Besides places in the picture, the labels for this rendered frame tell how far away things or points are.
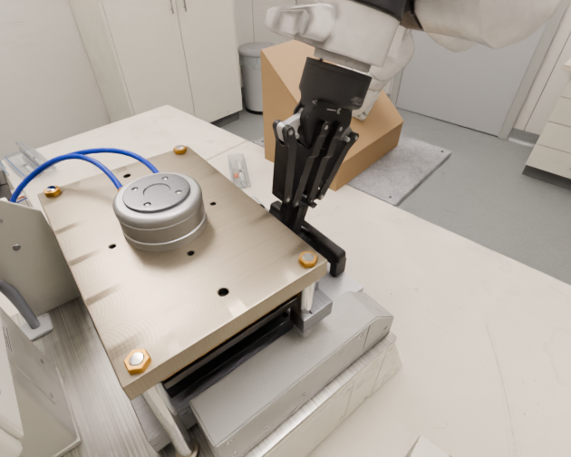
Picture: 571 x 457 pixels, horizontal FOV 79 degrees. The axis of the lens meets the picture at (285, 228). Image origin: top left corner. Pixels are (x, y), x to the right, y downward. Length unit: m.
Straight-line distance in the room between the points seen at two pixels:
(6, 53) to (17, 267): 2.37
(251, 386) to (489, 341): 0.52
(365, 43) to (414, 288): 0.54
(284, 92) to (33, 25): 2.08
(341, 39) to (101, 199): 0.29
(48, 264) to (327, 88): 0.40
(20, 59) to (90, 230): 2.50
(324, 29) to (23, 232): 0.40
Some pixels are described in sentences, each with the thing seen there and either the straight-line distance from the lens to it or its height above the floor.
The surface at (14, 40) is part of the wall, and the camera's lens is 2.84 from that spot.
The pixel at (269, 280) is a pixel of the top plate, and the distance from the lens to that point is 0.29.
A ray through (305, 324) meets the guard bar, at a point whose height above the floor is 1.04.
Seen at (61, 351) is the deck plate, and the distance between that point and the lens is 0.54.
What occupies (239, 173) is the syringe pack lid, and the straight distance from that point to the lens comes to 1.06.
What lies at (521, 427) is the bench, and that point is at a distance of 0.71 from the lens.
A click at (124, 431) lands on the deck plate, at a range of 0.45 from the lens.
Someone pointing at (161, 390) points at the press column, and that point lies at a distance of 0.29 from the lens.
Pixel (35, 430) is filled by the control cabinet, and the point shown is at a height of 0.99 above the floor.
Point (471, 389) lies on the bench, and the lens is 0.71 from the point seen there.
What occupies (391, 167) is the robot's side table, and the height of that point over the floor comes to 0.75.
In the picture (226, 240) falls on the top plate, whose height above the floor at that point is 1.11.
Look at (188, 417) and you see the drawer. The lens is 0.40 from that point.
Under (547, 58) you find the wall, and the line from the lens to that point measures 3.31.
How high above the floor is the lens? 1.33
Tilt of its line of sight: 41 degrees down
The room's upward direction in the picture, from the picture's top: straight up
